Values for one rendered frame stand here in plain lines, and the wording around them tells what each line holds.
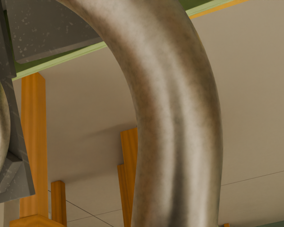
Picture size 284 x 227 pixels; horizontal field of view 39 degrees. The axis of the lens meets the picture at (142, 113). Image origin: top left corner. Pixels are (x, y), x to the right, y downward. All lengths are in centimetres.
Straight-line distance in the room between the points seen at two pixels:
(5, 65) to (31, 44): 5
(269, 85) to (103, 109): 105
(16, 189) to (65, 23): 16
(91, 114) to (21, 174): 211
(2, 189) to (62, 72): 175
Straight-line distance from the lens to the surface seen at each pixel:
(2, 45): 41
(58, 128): 263
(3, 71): 41
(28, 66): 52
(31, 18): 38
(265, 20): 209
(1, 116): 36
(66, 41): 36
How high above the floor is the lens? 128
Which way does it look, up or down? 30 degrees down
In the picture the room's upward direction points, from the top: 171 degrees clockwise
